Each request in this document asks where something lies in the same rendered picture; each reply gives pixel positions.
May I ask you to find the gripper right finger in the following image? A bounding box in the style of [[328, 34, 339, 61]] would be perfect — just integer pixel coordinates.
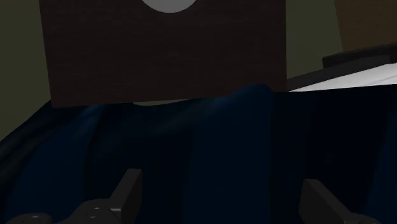
[[298, 178, 383, 224]]

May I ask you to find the dark brown robot stand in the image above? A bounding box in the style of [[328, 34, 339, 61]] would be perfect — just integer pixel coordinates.
[[38, 0, 288, 108]]

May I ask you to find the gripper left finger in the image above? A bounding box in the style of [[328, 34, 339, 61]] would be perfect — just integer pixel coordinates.
[[6, 168, 143, 224]]

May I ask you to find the dark blue sofa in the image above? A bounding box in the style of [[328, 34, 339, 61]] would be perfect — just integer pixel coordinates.
[[0, 83, 397, 224]]

